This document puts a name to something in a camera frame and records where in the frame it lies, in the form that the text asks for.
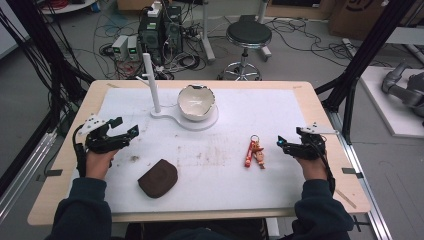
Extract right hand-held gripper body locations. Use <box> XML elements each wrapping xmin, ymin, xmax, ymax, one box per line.
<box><xmin>285</xmin><ymin>122</ymin><xmax>338</xmax><ymax>161</ymax></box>

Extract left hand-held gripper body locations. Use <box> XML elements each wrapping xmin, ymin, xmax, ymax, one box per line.
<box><xmin>78</xmin><ymin>114</ymin><xmax>132</xmax><ymax>155</ymax></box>

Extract person's right hand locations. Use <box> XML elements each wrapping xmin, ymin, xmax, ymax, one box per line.
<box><xmin>294</xmin><ymin>155</ymin><xmax>330</xmax><ymax>182</ymax></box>

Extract person's left hand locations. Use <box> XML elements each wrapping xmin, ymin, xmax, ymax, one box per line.
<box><xmin>85</xmin><ymin>148</ymin><xmax>120</xmax><ymax>181</ymax></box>

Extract black tape strip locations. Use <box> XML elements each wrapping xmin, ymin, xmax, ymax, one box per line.
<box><xmin>341</xmin><ymin>167</ymin><xmax>365</xmax><ymax>180</ymax></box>
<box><xmin>35</xmin><ymin>168</ymin><xmax>64</xmax><ymax>183</ymax></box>

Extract white stand with pole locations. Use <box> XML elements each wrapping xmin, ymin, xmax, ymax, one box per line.
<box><xmin>135</xmin><ymin>52</ymin><xmax>220</xmax><ymax>132</ymax></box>

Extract brown pouch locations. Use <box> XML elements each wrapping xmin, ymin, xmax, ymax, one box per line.
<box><xmin>137</xmin><ymin>158</ymin><xmax>179</xmax><ymax>200</ymax></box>

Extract white eggshell-shaped bowl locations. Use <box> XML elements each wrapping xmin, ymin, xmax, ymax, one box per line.
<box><xmin>176</xmin><ymin>83</ymin><xmax>218</xmax><ymax>122</ymax></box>

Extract grey power supply box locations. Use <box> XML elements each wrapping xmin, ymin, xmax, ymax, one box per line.
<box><xmin>111</xmin><ymin>34</ymin><xmax>130</xmax><ymax>62</ymax></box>
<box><xmin>126</xmin><ymin>35</ymin><xmax>142</xmax><ymax>62</ymax></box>

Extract white table mat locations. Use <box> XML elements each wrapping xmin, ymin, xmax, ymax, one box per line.
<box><xmin>68</xmin><ymin>87</ymin><xmax>331</xmax><ymax>215</ymax></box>

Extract white floor platform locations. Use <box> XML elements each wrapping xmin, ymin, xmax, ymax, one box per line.
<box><xmin>359</xmin><ymin>65</ymin><xmax>424</xmax><ymax>140</ymax></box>

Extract black computer tower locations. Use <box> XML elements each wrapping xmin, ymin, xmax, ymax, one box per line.
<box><xmin>137</xmin><ymin>5</ymin><xmax>184</xmax><ymax>66</ymax></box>

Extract black round stool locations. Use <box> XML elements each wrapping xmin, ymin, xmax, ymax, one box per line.
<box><xmin>217</xmin><ymin>21</ymin><xmax>273</xmax><ymax>82</ymax></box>

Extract white power strip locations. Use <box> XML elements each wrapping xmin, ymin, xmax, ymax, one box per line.
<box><xmin>146</xmin><ymin>1</ymin><xmax>164</xmax><ymax>19</ymax></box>

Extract person's lap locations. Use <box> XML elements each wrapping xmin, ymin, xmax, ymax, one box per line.
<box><xmin>124</xmin><ymin>217</ymin><xmax>269</xmax><ymax>240</ymax></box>

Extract cardboard box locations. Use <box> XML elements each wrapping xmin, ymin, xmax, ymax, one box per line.
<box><xmin>327</xmin><ymin>0</ymin><xmax>424</xmax><ymax>42</ymax></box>

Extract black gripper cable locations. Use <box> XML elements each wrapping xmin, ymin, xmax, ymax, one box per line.
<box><xmin>72</xmin><ymin>123</ymin><xmax>89</xmax><ymax>178</ymax></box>
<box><xmin>316</xmin><ymin>134</ymin><xmax>337</xmax><ymax>197</ymax></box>

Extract red figure keychain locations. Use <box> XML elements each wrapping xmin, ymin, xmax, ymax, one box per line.
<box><xmin>243</xmin><ymin>134</ymin><xmax>267</xmax><ymax>170</ymax></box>

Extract aluminium rail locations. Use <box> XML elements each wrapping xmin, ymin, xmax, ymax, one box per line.
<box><xmin>325</xmin><ymin>109</ymin><xmax>395</xmax><ymax>240</ymax></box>
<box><xmin>0</xmin><ymin>130</ymin><xmax>58</xmax><ymax>224</ymax></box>

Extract black frame post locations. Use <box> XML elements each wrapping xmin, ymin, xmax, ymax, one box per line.
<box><xmin>314</xmin><ymin>0</ymin><xmax>418</xmax><ymax>145</ymax></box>
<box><xmin>0</xmin><ymin>0</ymin><xmax>96</xmax><ymax>198</ymax></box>

